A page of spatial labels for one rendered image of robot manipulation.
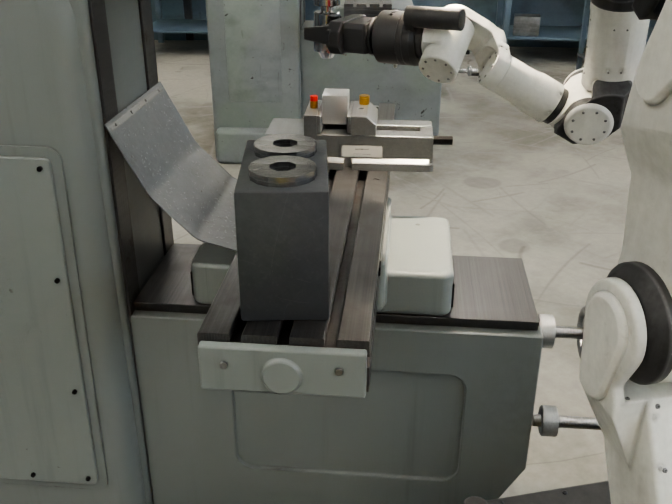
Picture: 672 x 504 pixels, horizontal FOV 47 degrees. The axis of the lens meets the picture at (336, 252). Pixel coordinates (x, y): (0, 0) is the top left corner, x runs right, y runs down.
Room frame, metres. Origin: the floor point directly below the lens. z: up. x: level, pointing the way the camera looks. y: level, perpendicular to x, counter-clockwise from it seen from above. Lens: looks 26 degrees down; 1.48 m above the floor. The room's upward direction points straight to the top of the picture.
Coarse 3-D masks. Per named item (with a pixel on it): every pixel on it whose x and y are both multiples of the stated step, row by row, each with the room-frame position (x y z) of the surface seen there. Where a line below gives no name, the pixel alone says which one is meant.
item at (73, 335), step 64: (0, 0) 1.29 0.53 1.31; (64, 0) 1.29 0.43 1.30; (128, 0) 1.50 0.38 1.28; (0, 64) 1.28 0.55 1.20; (64, 64) 1.28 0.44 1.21; (128, 64) 1.46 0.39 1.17; (0, 128) 1.28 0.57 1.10; (64, 128) 1.27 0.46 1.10; (0, 192) 1.27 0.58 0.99; (64, 192) 1.27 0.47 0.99; (128, 192) 1.39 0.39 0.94; (0, 256) 1.27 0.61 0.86; (64, 256) 1.26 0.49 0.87; (128, 256) 1.33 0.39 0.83; (0, 320) 1.27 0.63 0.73; (64, 320) 1.26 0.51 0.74; (128, 320) 1.31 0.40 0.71; (0, 384) 1.27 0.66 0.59; (64, 384) 1.25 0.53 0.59; (128, 384) 1.29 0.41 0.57; (0, 448) 1.27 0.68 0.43; (64, 448) 1.25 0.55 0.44; (128, 448) 1.27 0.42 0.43
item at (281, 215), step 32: (256, 160) 1.00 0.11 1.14; (288, 160) 1.00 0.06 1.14; (320, 160) 1.03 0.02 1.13; (256, 192) 0.91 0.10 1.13; (288, 192) 0.91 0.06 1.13; (320, 192) 0.91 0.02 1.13; (256, 224) 0.91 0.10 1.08; (288, 224) 0.91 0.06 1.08; (320, 224) 0.91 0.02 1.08; (256, 256) 0.91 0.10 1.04; (288, 256) 0.91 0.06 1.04; (320, 256) 0.91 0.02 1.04; (256, 288) 0.91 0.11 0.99; (288, 288) 0.91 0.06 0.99; (320, 288) 0.91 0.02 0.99; (256, 320) 0.91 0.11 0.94
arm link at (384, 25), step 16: (352, 16) 1.42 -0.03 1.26; (384, 16) 1.35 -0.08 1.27; (400, 16) 1.34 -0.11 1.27; (336, 32) 1.35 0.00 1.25; (352, 32) 1.35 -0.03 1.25; (368, 32) 1.35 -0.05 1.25; (384, 32) 1.33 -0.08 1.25; (336, 48) 1.35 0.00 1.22; (352, 48) 1.35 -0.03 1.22; (368, 48) 1.35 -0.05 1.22; (384, 48) 1.32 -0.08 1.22; (400, 64) 1.34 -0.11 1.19
